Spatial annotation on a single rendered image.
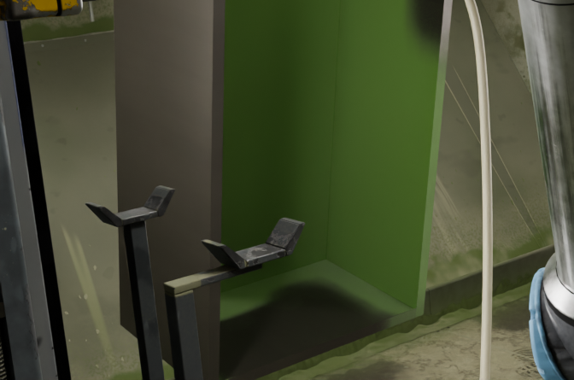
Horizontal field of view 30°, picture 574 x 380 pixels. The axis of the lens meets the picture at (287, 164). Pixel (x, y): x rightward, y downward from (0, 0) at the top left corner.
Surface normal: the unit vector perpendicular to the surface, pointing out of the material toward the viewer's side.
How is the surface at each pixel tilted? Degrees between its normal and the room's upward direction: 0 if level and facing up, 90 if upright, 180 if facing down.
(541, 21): 114
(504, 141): 57
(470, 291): 90
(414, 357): 0
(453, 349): 0
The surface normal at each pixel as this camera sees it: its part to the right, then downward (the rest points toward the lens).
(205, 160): -0.79, 0.19
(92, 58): 0.44, -0.44
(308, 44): 0.62, 0.30
